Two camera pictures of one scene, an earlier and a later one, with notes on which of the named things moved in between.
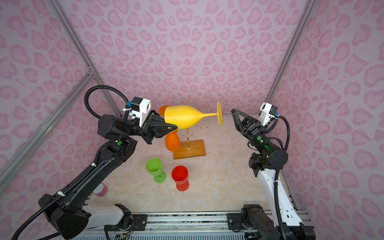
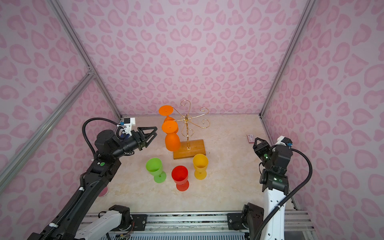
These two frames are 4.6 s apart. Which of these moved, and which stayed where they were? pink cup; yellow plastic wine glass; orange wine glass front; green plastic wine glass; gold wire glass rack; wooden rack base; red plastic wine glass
Moved: yellow plastic wine glass
Stayed: gold wire glass rack; wooden rack base; red plastic wine glass; green plastic wine glass; pink cup; orange wine glass front
